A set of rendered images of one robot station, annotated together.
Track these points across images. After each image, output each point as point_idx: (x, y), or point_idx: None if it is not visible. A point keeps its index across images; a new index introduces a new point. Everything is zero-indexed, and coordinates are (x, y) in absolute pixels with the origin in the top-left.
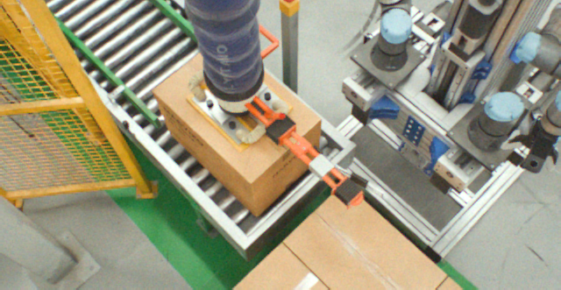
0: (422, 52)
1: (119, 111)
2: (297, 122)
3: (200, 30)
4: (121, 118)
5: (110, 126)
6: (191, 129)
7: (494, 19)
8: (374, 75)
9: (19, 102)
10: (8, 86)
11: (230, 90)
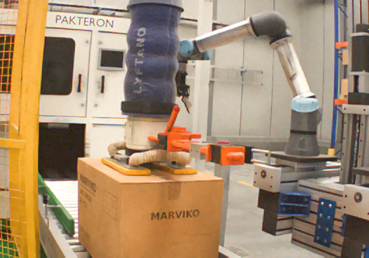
0: (336, 169)
1: (48, 218)
2: (197, 176)
3: (131, 20)
4: (46, 220)
5: (32, 185)
6: (92, 169)
7: None
8: (285, 155)
9: None
10: None
11: (137, 94)
